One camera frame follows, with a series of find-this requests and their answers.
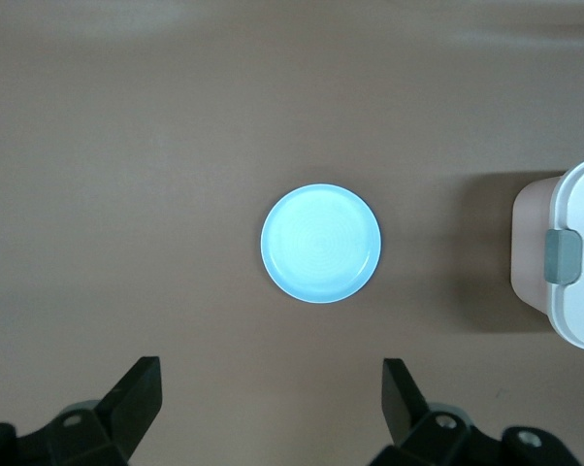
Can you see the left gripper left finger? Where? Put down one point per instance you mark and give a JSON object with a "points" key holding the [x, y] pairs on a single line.
{"points": [[127, 408]]}

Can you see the light blue round plate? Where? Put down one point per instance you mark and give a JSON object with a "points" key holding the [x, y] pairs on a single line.
{"points": [[321, 242]]}

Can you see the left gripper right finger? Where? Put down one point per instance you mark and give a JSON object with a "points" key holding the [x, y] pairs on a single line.
{"points": [[403, 408]]}

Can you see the white lidded storage box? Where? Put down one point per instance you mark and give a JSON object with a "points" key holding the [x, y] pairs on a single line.
{"points": [[529, 242]]}

